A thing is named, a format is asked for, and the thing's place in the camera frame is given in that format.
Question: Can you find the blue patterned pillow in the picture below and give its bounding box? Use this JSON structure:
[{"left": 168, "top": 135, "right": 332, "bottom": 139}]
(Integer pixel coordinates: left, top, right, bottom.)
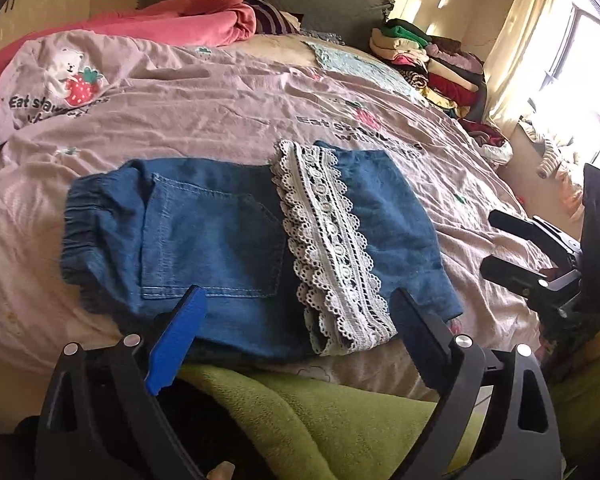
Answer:
[{"left": 300, "top": 27, "right": 347, "bottom": 44}]

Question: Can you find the light blue patterned cloth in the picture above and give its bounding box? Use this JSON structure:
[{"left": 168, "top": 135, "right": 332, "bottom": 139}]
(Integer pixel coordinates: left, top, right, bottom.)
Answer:
[{"left": 305, "top": 40, "right": 431, "bottom": 106}]

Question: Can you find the window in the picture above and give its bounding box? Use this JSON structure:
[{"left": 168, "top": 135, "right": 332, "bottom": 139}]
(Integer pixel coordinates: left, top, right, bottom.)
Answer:
[{"left": 545, "top": 0, "right": 600, "bottom": 171}]

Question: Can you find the pale clothes heap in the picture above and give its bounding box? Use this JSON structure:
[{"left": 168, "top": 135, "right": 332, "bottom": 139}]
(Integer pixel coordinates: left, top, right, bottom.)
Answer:
[{"left": 517, "top": 110, "right": 588, "bottom": 221}]

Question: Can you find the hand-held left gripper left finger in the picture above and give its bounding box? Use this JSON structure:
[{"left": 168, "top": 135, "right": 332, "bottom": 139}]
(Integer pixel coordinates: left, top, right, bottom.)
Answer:
[{"left": 32, "top": 285, "right": 211, "bottom": 480}]

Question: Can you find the green fleece garment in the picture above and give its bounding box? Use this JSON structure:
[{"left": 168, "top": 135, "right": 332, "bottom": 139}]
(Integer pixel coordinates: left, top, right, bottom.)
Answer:
[{"left": 177, "top": 330, "right": 600, "bottom": 480}]

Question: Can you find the pile of folded clothes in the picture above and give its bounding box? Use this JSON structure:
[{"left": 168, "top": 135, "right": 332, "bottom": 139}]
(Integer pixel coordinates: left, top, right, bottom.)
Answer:
[{"left": 370, "top": 19, "right": 513, "bottom": 166}]

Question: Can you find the cream curtain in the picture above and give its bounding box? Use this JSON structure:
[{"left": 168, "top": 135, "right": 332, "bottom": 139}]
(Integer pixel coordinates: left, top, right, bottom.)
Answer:
[{"left": 482, "top": 0, "right": 576, "bottom": 133}]

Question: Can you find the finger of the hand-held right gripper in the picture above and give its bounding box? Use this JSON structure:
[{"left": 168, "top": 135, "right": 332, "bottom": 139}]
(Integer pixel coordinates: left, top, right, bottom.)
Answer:
[
  {"left": 488, "top": 209, "right": 581, "bottom": 256},
  {"left": 480, "top": 255, "right": 566, "bottom": 306}
]

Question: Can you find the person's right forearm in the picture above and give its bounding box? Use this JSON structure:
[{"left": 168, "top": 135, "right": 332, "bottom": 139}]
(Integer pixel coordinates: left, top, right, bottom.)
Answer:
[{"left": 537, "top": 322, "right": 600, "bottom": 391}]

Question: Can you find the blue denim pants lace trim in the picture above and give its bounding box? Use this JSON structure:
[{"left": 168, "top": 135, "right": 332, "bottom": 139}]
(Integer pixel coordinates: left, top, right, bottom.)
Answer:
[{"left": 62, "top": 139, "right": 463, "bottom": 358}]

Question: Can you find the beige fleece sheet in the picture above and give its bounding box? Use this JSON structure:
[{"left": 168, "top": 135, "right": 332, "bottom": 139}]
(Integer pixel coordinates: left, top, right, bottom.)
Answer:
[{"left": 230, "top": 35, "right": 331, "bottom": 68}]

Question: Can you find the coral pink fleece blanket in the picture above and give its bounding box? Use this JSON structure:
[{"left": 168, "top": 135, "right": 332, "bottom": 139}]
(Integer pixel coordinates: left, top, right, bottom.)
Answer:
[{"left": 0, "top": 0, "right": 257, "bottom": 123}]

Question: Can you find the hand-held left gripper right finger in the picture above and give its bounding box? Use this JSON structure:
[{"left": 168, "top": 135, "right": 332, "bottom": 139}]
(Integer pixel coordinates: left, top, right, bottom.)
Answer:
[{"left": 392, "top": 287, "right": 566, "bottom": 480}]

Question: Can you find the purple striped pillow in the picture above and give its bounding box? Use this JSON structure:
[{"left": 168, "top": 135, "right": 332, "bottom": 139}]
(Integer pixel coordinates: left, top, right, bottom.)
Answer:
[{"left": 245, "top": 0, "right": 301, "bottom": 36}]

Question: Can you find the pink strawberry print duvet cover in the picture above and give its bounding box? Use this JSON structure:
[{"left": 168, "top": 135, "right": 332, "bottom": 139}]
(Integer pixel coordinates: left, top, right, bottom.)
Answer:
[{"left": 0, "top": 27, "right": 556, "bottom": 361}]

